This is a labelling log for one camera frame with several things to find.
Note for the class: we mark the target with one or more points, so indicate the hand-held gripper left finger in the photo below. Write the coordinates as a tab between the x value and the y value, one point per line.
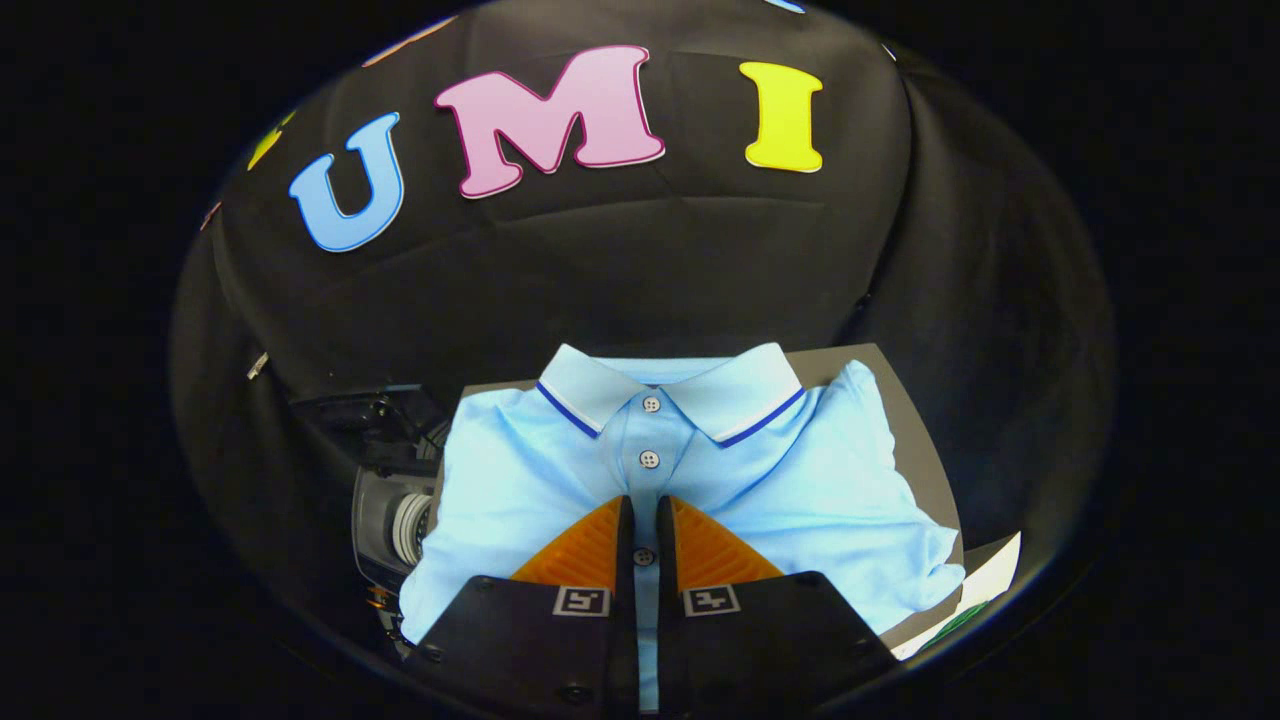
540	650

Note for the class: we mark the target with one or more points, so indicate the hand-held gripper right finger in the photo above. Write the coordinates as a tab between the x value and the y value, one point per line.
760	650

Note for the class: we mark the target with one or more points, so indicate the light blue polo shirt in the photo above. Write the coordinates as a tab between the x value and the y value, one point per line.
800	480

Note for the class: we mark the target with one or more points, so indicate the silver grey washing machine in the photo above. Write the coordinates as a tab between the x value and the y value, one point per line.
385	520

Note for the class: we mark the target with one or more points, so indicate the white paper sheet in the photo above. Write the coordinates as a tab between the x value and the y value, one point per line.
985	580

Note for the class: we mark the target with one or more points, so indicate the black backdrop cloth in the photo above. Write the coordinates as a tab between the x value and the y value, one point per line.
600	260

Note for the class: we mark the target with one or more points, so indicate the white clip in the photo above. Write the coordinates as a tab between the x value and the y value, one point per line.
257	365

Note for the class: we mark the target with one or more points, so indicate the pink clip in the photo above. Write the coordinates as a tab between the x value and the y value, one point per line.
209	216

